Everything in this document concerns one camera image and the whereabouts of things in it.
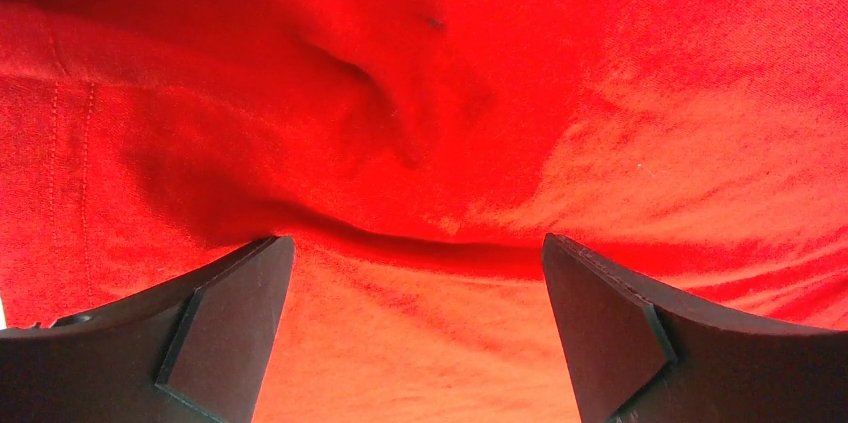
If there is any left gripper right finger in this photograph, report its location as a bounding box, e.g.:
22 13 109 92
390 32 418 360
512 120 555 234
542 234 847 422

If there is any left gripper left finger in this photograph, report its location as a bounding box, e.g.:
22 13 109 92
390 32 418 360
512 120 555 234
1 237 294 422

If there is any red t-shirt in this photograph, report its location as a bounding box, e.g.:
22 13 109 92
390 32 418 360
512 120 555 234
1 0 847 422

